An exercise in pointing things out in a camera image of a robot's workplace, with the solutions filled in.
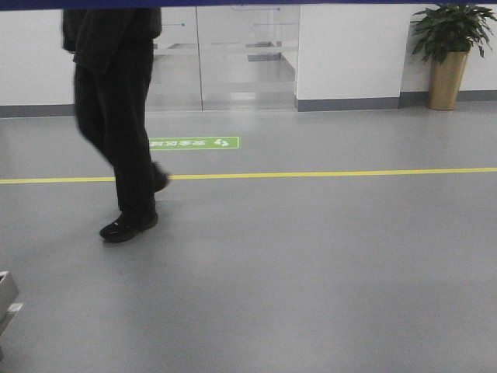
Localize large blue plastic bin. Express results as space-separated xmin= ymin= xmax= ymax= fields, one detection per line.
xmin=1 ymin=0 xmax=496 ymax=12

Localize green floor sign sticker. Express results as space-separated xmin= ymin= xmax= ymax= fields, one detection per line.
xmin=149 ymin=136 xmax=241 ymax=150

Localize glass sliding door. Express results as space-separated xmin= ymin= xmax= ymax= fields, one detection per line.
xmin=147 ymin=5 xmax=301 ymax=111

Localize person in black clothes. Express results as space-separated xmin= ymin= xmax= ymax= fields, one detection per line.
xmin=62 ymin=8 xmax=169 ymax=242

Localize gold tall planter pot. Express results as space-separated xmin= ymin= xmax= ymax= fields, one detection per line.
xmin=426 ymin=52 xmax=469 ymax=110

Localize green potted plant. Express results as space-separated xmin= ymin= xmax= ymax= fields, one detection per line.
xmin=412 ymin=3 xmax=496 ymax=64

